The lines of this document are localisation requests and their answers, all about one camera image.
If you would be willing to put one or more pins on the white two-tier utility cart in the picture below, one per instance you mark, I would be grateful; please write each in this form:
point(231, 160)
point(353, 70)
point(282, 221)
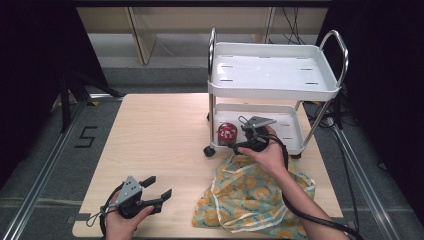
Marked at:
point(266, 73)

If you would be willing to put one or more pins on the black metal stand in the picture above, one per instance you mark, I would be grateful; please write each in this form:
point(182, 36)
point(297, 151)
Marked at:
point(76, 90)

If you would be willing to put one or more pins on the lemon print cloth bag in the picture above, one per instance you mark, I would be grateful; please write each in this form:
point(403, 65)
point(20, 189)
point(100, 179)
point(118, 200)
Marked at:
point(246, 193)

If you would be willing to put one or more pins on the person's right hand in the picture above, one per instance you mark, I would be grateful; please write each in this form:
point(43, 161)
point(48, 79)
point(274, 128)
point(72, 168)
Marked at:
point(270, 158)

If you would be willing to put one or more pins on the red lid dark jar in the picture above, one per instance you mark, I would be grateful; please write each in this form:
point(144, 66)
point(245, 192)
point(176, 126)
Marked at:
point(226, 131)

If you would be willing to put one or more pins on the person's left hand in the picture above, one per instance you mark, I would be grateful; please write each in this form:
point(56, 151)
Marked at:
point(121, 225)

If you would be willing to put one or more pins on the beige wooden cabinet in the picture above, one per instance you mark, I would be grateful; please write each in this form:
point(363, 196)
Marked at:
point(200, 23)

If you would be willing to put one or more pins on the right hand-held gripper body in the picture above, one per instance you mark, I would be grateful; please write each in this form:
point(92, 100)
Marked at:
point(256, 138)

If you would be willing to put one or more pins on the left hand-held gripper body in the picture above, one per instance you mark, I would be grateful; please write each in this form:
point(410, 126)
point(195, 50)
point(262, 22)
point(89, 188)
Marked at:
point(130, 191)

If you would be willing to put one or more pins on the metal floor rail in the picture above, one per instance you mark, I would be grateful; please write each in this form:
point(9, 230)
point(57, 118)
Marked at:
point(363, 180)
point(43, 173)

